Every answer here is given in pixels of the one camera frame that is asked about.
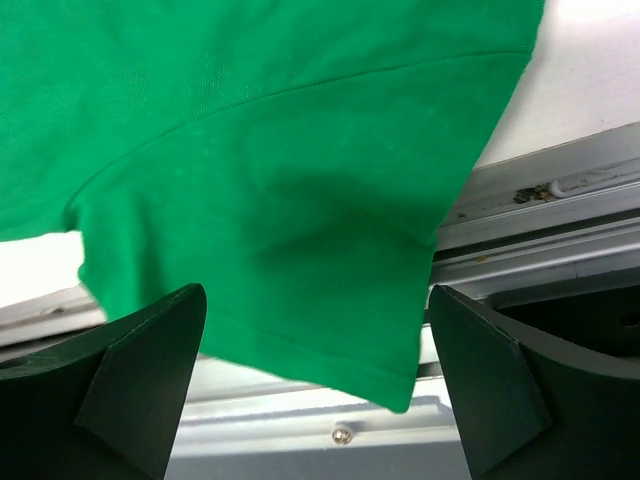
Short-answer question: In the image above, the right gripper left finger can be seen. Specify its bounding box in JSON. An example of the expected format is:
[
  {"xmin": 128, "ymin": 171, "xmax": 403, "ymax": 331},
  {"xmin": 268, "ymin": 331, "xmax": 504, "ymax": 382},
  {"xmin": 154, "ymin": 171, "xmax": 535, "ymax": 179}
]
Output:
[{"xmin": 1, "ymin": 284, "xmax": 207, "ymax": 480}]

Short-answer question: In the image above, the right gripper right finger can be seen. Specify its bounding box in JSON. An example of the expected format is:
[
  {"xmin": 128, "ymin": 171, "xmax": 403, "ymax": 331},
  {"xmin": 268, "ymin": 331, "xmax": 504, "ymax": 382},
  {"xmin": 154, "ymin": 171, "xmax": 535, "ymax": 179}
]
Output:
[{"xmin": 427, "ymin": 285, "xmax": 639, "ymax": 479}]

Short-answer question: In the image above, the green t-shirt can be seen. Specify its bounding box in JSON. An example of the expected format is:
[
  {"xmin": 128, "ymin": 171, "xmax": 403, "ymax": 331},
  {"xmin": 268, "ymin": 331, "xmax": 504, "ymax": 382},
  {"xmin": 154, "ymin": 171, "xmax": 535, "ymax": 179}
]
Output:
[{"xmin": 1, "ymin": 1, "xmax": 544, "ymax": 413}]

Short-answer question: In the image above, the aluminium rail frame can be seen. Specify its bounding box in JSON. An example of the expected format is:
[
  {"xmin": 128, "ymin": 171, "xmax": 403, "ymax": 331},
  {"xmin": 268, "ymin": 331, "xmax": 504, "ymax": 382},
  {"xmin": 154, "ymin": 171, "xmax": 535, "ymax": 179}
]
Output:
[{"xmin": 0, "ymin": 119, "xmax": 640, "ymax": 480}]

